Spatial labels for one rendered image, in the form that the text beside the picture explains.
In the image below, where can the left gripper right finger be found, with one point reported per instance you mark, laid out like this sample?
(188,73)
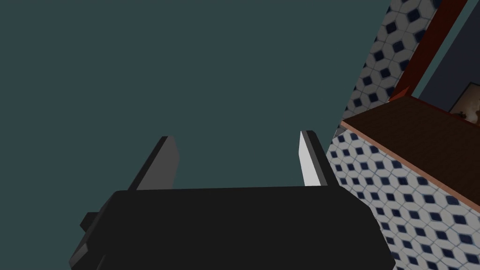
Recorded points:
(313,161)

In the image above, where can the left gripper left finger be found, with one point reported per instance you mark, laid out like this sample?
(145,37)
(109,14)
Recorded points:
(159,167)

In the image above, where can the framed picture on wall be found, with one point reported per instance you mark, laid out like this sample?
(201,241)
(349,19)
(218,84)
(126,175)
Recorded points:
(468,105)

